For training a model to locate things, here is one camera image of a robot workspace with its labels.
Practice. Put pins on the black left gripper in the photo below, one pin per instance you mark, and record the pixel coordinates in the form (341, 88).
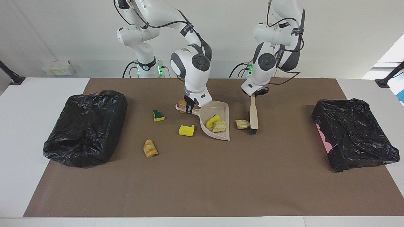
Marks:
(257, 93)

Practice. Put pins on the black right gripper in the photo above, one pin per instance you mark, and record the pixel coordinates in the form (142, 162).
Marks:
(189, 101)

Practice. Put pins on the brown oval nugget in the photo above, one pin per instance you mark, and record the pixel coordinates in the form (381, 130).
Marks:
(182, 104)

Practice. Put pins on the notched yellow sponge piece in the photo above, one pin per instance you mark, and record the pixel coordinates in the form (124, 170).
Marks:
(185, 130)

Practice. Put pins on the yellow sponge chunk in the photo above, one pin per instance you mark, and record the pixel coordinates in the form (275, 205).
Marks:
(212, 122)

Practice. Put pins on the beige hand brush black bristles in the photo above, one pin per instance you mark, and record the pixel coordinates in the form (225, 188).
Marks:
(253, 115)

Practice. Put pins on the green and yellow sponge piece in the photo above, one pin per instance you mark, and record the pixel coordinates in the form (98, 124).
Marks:
(157, 117)

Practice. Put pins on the pale foam scrap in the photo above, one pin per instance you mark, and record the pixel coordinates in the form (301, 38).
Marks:
(219, 127)
(242, 124)

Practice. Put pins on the beige plastic dustpan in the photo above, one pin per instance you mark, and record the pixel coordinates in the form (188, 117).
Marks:
(224, 113)

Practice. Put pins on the striped orange bread piece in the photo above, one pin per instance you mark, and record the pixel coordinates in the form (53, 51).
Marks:
(150, 148)

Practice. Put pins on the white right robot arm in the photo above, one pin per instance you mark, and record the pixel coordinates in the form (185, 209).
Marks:
(189, 67)

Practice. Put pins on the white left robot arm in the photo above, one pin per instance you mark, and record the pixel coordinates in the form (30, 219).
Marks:
(263, 66)

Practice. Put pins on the pink plastic bin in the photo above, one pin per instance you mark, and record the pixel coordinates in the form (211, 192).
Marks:
(325, 140)

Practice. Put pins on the black trash bag over pink bin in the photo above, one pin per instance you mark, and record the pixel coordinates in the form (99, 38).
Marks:
(353, 132)

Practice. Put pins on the black trash bag bin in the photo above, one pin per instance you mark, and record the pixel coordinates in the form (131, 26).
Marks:
(85, 132)

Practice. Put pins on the brown table mat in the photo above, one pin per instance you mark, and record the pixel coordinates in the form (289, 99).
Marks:
(202, 183)

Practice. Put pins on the blue object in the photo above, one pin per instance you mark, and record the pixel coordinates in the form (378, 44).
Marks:
(401, 96)

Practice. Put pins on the black camera stand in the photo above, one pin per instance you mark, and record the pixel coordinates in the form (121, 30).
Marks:
(386, 80)
(12, 77)

